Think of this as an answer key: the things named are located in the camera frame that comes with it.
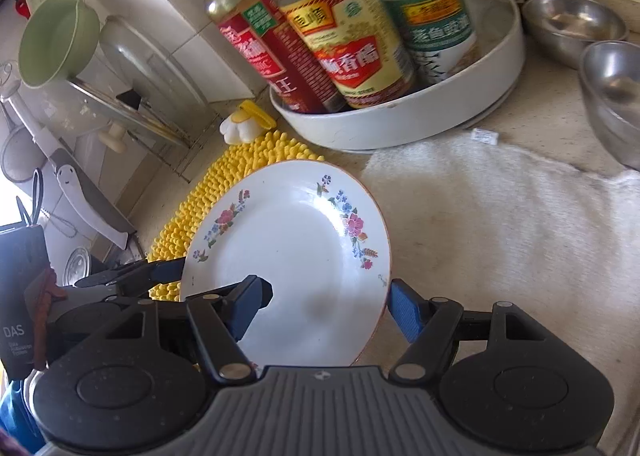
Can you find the blue cloth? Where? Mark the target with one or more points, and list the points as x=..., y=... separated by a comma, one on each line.
x=15, y=411

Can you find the red cap sauce bottle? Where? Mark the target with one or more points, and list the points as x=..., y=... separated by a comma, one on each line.
x=250, y=51

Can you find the large steel bowl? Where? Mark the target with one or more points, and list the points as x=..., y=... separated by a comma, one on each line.
x=615, y=101

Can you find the white fluffy towel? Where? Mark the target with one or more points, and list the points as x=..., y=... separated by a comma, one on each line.
x=500, y=236

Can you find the yellow chenille mat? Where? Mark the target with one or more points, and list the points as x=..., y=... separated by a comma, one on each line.
x=215, y=186

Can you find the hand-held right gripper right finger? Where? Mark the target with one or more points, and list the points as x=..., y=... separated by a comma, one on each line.
x=407, y=311

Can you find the glass pot lid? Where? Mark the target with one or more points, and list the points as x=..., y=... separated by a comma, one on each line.
x=150, y=66

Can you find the red hook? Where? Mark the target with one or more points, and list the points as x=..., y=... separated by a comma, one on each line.
x=22, y=7

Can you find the black scissors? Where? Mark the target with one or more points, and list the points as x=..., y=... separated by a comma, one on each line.
x=37, y=186

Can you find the floral white plate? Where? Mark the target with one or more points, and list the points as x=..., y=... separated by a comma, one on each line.
x=300, y=256

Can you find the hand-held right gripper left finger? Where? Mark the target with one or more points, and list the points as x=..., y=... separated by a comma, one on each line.
x=252, y=301

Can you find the mesh strainer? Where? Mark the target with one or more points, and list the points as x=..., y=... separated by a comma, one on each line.
x=15, y=156

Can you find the white ceramic knife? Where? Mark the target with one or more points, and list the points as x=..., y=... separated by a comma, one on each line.
x=75, y=191

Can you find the small white tag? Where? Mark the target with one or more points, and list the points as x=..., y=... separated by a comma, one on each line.
x=485, y=136

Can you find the small steel bowl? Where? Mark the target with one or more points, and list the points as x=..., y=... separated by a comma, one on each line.
x=575, y=41

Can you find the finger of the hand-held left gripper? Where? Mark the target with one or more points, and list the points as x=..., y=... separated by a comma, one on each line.
x=167, y=270

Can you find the yellow red label vinegar bottle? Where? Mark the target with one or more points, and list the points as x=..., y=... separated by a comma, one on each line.
x=345, y=46

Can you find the yellow white duck sponge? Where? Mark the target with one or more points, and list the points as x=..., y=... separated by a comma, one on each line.
x=237, y=128

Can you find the green label sauce bottle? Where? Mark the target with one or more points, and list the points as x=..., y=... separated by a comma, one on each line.
x=435, y=26

